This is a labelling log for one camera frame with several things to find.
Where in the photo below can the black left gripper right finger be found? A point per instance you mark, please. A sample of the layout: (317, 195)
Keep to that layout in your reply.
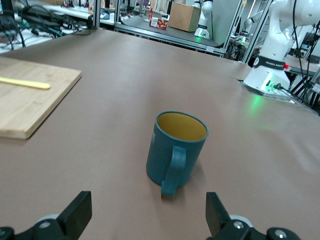
(217, 217)

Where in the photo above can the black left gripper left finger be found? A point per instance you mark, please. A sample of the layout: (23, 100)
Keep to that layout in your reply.
(72, 217)

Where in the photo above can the teal mug with yellow inside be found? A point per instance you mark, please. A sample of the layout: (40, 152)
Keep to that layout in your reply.
(160, 160)

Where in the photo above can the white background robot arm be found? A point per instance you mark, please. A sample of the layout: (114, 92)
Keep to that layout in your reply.
(252, 20)
(203, 22)

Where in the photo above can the bamboo cutting board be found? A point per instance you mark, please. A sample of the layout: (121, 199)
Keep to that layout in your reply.
(25, 110)

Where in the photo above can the yellow plastic fork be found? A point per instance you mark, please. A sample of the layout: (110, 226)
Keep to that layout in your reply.
(37, 85)

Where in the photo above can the black background table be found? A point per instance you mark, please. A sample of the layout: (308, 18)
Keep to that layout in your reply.
(175, 37)

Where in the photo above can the red snack box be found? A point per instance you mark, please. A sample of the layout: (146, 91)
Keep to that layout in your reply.
(160, 24)

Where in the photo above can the cardboard box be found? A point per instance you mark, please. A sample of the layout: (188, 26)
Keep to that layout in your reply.
(183, 17)

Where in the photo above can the red bottle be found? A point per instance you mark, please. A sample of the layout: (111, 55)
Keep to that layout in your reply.
(151, 14)

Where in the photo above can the aluminium frame post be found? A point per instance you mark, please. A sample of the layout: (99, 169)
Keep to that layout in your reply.
(96, 12)

